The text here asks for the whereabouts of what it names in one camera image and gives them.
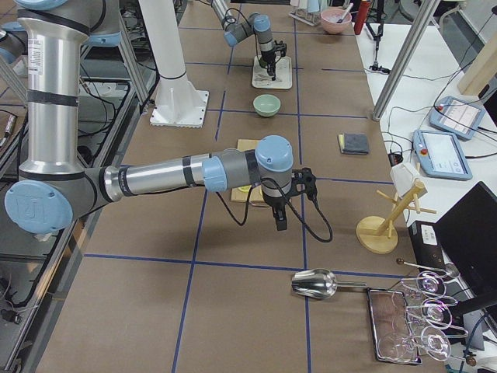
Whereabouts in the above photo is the wine glass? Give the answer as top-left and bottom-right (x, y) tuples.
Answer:
(406, 298), (467, 333)
(391, 271), (458, 306)
(377, 326), (469, 364)

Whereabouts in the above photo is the grey folded cloth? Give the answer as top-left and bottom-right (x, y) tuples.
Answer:
(337, 133), (370, 155)

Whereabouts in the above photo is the mint green bowl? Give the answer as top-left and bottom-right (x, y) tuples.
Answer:
(252, 94), (281, 117)

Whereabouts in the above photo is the black laptop monitor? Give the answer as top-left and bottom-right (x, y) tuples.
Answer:
(435, 181), (497, 322)

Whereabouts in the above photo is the red cylinder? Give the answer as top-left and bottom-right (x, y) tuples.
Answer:
(354, 0), (370, 35)

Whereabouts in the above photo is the white bear tray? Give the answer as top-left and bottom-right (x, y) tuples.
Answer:
(251, 54), (294, 91)

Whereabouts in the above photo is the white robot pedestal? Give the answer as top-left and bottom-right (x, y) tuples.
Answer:
(140, 1), (209, 128)

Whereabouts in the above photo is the wooden cutting board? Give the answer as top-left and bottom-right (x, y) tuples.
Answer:
(230, 138), (273, 204)

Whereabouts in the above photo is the lemon slice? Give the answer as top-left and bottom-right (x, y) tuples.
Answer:
(238, 186), (252, 193)

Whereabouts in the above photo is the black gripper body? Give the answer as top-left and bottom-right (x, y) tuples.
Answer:
(259, 49), (276, 70)
(262, 182), (291, 221)

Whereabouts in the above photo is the long metal bar spoon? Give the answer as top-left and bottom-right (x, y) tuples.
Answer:
(396, 257), (461, 278)

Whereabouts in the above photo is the pink bowl with ice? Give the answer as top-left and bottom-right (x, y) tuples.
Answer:
(320, 8), (352, 35)

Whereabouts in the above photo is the teach pendant tablet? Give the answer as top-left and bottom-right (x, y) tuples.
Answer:
(429, 96), (486, 141)
(412, 130), (473, 181)

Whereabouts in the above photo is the metal rod tool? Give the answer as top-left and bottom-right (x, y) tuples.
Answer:
(337, 2), (353, 23)

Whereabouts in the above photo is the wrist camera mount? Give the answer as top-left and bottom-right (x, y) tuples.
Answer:
(289, 167), (318, 202)
(274, 40), (287, 58)

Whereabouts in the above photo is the white wire cup rack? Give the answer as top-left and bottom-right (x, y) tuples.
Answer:
(289, 0), (321, 26)

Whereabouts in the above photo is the metal scoop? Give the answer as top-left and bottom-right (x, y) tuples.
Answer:
(291, 268), (367, 299)

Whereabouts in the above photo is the black tripod stick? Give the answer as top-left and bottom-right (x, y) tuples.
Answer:
(366, 0), (391, 75)

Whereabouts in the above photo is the wooden mug tree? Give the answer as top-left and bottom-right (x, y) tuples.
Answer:
(356, 179), (436, 254)

